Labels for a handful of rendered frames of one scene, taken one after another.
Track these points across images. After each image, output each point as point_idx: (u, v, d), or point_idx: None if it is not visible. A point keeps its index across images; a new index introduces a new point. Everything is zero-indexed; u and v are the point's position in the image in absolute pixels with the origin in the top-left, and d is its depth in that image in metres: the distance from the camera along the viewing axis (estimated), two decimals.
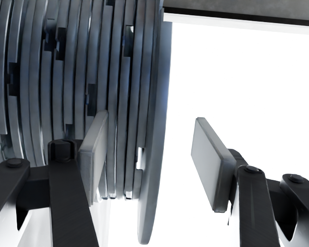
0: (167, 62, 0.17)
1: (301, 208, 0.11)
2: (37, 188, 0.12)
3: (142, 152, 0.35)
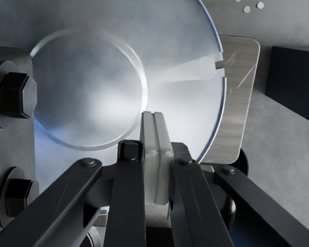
0: (215, 27, 0.29)
1: (239, 200, 0.11)
2: (110, 186, 0.13)
3: None
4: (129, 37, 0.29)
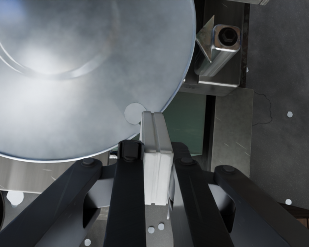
0: (172, 99, 0.30)
1: (239, 200, 0.11)
2: (110, 186, 0.13)
3: None
4: (124, 35, 0.31)
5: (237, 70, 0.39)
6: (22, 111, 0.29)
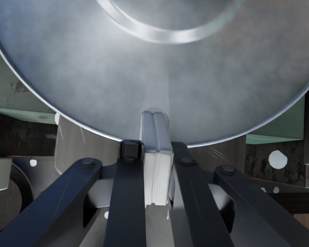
0: None
1: (239, 200, 0.11)
2: (110, 186, 0.13)
3: None
4: None
5: None
6: (232, 73, 0.23)
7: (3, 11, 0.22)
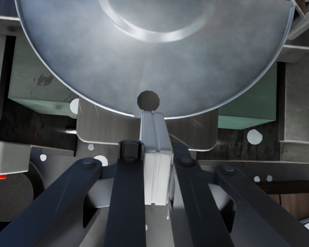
0: None
1: (239, 200, 0.11)
2: (110, 186, 0.13)
3: (106, 28, 0.30)
4: None
5: None
6: None
7: (205, 97, 0.30)
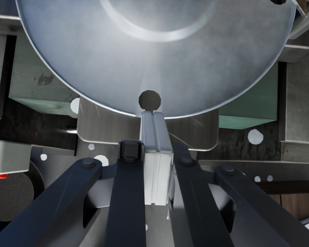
0: None
1: (239, 200, 0.11)
2: (110, 186, 0.13)
3: (210, 30, 0.31)
4: (99, 15, 0.30)
5: None
6: None
7: None
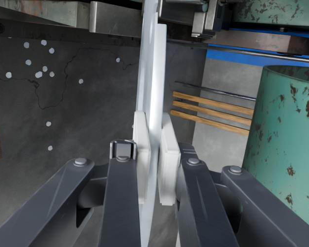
0: None
1: (245, 201, 0.11)
2: (102, 186, 0.13)
3: None
4: None
5: (167, 16, 0.65)
6: None
7: None
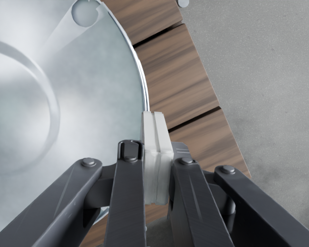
0: None
1: (239, 200, 0.11)
2: (110, 186, 0.13)
3: (68, 109, 0.27)
4: None
5: None
6: None
7: None
